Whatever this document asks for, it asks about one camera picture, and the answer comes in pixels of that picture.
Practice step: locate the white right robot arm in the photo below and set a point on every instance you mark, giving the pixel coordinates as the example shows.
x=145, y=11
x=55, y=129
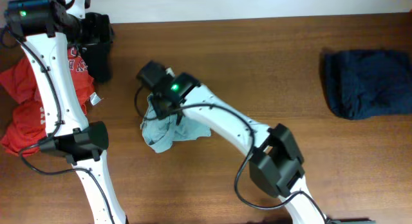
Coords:
x=271, y=154

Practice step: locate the folded dark navy garment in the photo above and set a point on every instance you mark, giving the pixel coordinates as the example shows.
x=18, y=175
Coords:
x=360, y=84

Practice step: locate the red printed t-shirt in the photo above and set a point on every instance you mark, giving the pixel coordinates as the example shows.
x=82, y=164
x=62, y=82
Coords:
x=28, y=118

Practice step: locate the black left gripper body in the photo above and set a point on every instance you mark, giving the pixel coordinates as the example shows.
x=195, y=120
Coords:
x=90, y=30

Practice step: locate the light grey-blue t-shirt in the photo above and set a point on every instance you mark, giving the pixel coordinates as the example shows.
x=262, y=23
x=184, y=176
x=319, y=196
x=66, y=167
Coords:
x=160, y=135

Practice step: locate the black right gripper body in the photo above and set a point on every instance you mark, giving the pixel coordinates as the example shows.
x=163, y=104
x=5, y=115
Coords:
x=161, y=107

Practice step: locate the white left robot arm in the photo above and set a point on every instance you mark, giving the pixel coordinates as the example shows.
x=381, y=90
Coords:
x=45, y=29

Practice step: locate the black garment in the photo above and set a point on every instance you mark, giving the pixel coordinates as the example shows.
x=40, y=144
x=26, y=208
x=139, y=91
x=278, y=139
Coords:
x=97, y=59

